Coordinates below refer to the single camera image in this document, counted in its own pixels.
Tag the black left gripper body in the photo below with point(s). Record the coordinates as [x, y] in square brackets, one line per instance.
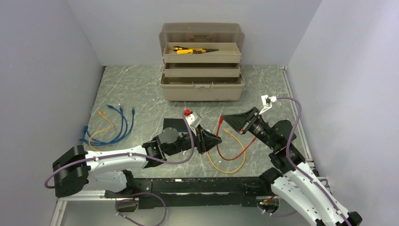
[197, 141]

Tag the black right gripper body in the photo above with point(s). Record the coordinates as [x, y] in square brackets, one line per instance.
[259, 129]

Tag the black network switch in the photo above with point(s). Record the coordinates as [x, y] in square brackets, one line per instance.
[177, 123]

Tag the blue ethernet cable long loop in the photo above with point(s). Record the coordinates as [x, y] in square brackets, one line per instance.
[124, 130]

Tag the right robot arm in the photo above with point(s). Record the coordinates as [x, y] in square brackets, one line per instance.
[291, 177]

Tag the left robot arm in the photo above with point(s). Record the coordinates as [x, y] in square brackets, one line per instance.
[111, 170]

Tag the beige plastic toolbox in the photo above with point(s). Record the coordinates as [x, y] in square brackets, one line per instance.
[213, 76]

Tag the yellow black pliers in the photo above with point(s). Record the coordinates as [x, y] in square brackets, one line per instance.
[196, 51]

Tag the yellow black screwdriver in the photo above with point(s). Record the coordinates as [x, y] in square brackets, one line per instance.
[178, 48]

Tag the aluminium frame rail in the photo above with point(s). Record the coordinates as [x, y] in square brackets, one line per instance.
[290, 176]

